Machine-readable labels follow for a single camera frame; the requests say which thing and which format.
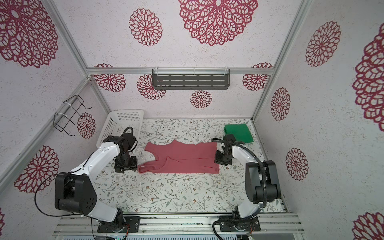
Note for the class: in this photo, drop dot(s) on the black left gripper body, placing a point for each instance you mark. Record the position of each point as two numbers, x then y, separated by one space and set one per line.
126 162

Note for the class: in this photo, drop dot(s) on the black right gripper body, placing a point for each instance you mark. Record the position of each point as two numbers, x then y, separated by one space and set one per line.
221 158

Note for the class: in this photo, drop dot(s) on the pink tank top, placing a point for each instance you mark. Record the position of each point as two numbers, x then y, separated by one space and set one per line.
180 158

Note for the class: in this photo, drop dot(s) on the green tank top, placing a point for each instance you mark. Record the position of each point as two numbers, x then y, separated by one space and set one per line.
241 132

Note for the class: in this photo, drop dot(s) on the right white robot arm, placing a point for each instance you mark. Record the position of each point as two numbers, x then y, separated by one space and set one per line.
262 183

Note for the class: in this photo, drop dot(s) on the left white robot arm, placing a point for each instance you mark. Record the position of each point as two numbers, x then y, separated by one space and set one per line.
74 191

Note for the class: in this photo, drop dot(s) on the white plastic laundry basket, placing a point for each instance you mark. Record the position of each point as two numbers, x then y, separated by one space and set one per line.
118 121

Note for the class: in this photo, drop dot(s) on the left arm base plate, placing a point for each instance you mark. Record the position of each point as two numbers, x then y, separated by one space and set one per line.
129 224

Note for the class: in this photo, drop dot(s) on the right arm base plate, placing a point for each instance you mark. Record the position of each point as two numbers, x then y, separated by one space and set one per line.
240 223

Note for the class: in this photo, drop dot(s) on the black wire wall rack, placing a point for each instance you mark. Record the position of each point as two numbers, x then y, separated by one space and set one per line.
62 119

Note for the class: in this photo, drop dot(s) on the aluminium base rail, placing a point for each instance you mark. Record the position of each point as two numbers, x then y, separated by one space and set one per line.
196 224

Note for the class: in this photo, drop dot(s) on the dark grey wall shelf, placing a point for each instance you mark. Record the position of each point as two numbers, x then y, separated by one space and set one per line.
190 80

